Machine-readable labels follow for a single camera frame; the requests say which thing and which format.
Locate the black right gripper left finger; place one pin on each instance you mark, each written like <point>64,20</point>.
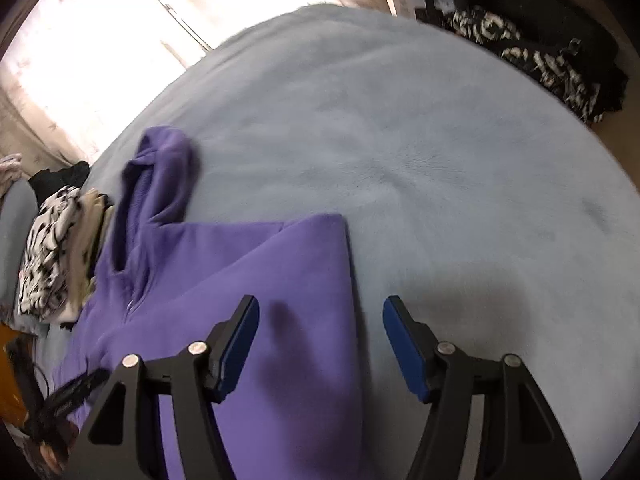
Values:
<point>122,438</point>

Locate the purple zip hoodie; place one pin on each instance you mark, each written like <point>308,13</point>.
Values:
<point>163,283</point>

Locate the black white clothes pile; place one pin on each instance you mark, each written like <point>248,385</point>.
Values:
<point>556,44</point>

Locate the black white patterned folded garment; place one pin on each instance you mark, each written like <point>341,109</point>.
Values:
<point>42,282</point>

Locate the beige folded garment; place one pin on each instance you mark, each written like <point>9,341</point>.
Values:
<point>82,238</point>

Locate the light blue pillow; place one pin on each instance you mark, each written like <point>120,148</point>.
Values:
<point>18,210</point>

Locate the black garment by pillow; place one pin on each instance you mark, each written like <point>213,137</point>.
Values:
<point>46,182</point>

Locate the light blue fleece bedspread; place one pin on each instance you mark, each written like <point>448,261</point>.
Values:
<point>467,191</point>

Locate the floral folded blanket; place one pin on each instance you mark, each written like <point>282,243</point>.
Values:
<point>10,171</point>

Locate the white floral curtain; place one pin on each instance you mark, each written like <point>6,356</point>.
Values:
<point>77,72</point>

